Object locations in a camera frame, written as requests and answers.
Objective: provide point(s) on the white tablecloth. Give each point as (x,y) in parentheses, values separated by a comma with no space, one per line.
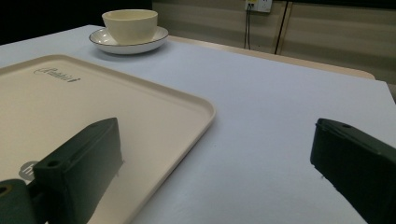
(255,124)

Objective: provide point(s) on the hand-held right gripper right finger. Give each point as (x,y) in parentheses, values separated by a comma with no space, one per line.
(358,161)

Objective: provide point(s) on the white plate with dark rim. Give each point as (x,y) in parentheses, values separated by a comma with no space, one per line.
(102,39)

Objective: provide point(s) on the white wall socket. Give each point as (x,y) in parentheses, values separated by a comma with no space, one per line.
(260,5)

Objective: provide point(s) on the beige plastic tray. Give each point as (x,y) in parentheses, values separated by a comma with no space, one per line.
(102,112)

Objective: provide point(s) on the cream ceramic bowl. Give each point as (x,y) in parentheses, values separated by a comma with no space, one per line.
(130,26)

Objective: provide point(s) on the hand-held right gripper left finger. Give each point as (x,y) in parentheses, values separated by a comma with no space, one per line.
(84,161)

